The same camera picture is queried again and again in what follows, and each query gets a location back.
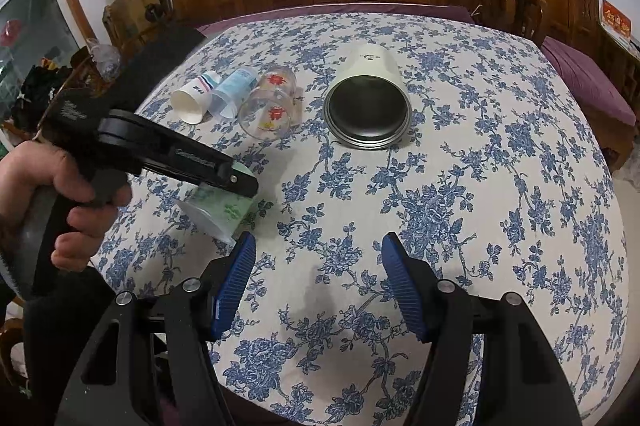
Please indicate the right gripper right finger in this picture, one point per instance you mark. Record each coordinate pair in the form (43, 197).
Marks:
(522, 381)

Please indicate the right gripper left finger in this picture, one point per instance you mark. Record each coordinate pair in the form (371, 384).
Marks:
(113, 382)

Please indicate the green label paper cup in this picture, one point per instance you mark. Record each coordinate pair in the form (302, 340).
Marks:
(219, 212)

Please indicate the white paper cup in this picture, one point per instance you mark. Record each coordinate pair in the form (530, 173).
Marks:
(191, 102)

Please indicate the light blue plastic cup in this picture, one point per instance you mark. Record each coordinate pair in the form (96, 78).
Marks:
(230, 94)

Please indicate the cream steel thermos cup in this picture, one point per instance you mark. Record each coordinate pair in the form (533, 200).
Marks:
(367, 105)

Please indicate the person's left hand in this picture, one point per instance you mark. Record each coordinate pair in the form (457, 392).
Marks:
(33, 164)

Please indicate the clear glass red flowers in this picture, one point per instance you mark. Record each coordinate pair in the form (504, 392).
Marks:
(270, 111)

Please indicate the blue floral tablecloth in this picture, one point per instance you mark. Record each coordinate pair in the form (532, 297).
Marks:
(499, 184)

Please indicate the purple armchair cushion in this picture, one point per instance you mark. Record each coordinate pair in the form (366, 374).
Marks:
(586, 81)

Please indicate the purple sofa cushion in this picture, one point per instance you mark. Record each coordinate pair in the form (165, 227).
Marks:
(458, 13)

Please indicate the red calendar card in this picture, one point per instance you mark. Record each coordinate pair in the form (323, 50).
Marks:
(615, 20)

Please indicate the glass door wooden frame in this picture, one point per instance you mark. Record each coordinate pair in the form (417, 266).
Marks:
(38, 41)

